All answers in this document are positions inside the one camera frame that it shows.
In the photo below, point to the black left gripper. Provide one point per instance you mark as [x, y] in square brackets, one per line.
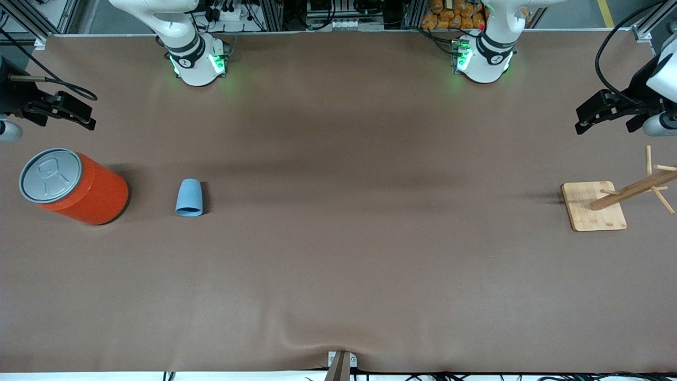
[638, 96]

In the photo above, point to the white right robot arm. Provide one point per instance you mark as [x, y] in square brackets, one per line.
[193, 58]

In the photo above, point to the light blue plastic cup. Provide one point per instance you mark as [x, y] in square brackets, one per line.
[189, 197]

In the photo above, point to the aluminium frame post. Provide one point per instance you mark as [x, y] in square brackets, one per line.
[653, 24]
[37, 18]

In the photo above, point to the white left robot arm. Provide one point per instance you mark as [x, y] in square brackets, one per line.
[486, 58]

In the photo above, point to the white power strip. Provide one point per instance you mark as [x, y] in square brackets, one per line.
[355, 24]

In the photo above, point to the metal table edge clamp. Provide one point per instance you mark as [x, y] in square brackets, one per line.
[341, 365]

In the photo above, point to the wooden mug tree stand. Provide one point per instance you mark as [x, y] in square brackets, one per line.
[592, 209]

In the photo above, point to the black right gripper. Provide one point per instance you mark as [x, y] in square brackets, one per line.
[16, 96]

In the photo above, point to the orange can with grey lid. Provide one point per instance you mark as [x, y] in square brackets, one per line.
[90, 193]

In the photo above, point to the bag of orange snacks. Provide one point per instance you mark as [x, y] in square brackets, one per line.
[449, 16]

